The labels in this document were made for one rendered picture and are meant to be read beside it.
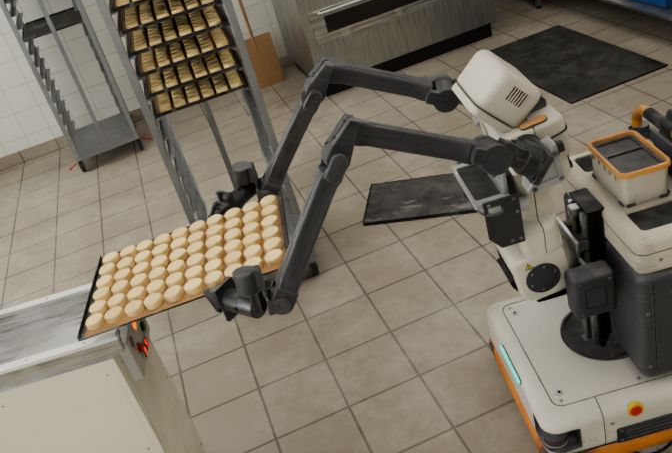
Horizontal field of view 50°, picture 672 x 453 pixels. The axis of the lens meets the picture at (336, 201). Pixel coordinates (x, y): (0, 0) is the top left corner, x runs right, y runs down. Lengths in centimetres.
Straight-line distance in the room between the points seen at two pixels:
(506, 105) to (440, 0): 378
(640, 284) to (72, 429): 166
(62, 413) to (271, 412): 97
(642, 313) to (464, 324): 104
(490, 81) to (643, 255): 63
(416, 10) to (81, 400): 408
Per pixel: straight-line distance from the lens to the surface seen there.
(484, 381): 286
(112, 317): 203
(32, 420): 233
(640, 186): 219
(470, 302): 320
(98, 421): 231
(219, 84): 315
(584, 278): 217
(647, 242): 209
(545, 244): 216
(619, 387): 242
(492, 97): 189
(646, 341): 231
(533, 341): 258
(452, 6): 574
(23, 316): 248
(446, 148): 176
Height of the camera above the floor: 204
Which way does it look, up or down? 30 degrees down
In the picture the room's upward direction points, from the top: 16 degrees counter-clockwise
